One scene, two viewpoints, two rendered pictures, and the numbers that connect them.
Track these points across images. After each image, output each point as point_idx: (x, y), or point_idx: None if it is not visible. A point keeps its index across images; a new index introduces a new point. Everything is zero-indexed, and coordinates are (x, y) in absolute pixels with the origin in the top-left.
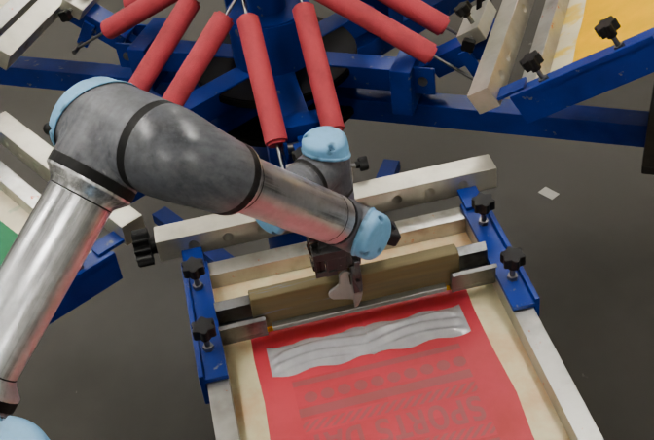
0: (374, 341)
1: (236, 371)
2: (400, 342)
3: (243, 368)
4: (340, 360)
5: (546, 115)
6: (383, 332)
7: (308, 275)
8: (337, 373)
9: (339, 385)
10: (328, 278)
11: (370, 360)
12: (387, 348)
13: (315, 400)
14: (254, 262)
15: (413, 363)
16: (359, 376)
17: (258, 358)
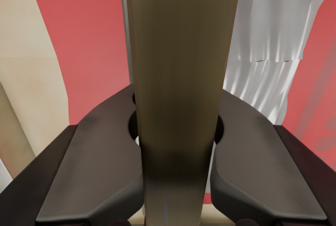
0: (282, 51)
1: (218, 218)
2: None
3: (218, 212)
4: (279, 118)
5: None
6: (263, 20)
7: (41, 125)
8: (299, 125)
9: (326, 128)
10: (186, 221)
11: (312, 68)
12: (311, 24)
13: (326, 158)
14: None
15: None
16: (332, 95)
17: (210, 200)
